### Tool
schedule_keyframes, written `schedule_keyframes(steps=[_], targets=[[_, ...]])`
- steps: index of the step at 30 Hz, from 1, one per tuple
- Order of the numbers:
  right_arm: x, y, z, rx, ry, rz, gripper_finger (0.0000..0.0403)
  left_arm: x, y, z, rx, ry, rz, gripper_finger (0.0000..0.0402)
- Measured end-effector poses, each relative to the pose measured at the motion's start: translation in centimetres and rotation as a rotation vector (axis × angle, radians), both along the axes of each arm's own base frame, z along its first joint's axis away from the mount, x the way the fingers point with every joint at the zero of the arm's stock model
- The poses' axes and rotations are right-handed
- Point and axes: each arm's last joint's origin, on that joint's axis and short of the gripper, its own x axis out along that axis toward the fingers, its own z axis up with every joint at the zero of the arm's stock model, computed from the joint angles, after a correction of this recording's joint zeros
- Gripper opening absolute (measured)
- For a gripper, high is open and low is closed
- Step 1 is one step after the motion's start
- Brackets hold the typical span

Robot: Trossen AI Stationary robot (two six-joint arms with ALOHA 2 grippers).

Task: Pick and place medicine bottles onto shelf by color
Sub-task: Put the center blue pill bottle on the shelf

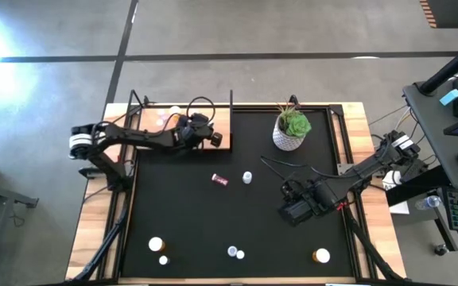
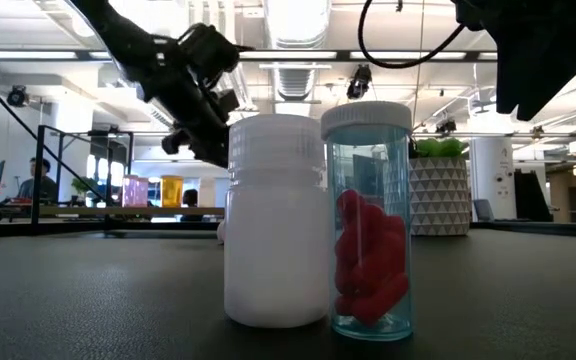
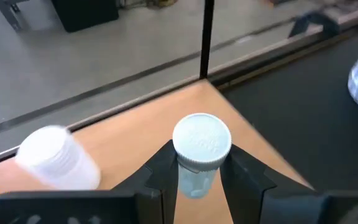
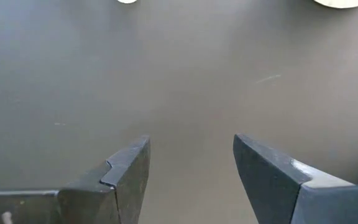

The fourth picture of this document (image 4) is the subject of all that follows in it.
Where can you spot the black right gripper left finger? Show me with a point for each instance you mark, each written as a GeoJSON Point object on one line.
{"type": "Point", "coordinates": [126, 180]}

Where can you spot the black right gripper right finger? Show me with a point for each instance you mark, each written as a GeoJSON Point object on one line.
{"type": "Point", "coordinates": [272, 180]}

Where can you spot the blue bottle with red pills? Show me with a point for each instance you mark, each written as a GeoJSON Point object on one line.
{"type": "Point", "coordinates": [127, 1]}

